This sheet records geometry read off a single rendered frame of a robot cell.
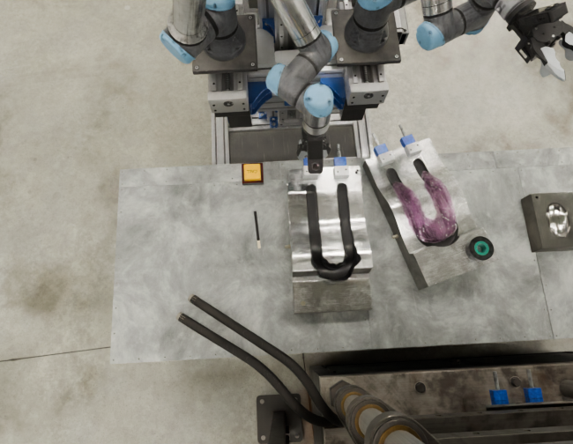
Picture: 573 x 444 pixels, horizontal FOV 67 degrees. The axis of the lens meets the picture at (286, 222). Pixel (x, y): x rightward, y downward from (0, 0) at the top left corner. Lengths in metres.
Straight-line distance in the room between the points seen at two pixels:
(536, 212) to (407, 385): 0.75
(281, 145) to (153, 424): 1.54
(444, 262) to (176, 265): 0.92
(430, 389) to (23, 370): 1.97
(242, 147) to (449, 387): 1.49
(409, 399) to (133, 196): 1.20
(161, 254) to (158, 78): 1.52
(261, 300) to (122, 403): 1.16
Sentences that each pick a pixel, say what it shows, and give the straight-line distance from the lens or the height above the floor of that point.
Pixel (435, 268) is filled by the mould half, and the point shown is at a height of 0.91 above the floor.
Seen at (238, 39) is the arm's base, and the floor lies 1.09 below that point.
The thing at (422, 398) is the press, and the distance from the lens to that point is 1.62.
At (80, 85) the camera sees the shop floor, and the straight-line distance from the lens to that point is 3.04.
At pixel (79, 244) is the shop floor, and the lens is 2.64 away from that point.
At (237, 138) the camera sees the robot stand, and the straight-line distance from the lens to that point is 2.38.
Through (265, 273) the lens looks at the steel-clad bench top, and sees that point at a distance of 1.55.
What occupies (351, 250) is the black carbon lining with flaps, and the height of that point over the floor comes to 0.91.
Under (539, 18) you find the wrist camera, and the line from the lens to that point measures 1.23.
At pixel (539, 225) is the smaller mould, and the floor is 0.87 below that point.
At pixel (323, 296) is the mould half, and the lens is 1.48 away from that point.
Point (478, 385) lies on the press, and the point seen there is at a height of 0.78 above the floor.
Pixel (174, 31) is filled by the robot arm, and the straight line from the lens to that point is 1.38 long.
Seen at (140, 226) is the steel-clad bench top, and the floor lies 0.80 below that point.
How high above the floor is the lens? 2.33
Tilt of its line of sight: 75 degrees down
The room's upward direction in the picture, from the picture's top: straight up
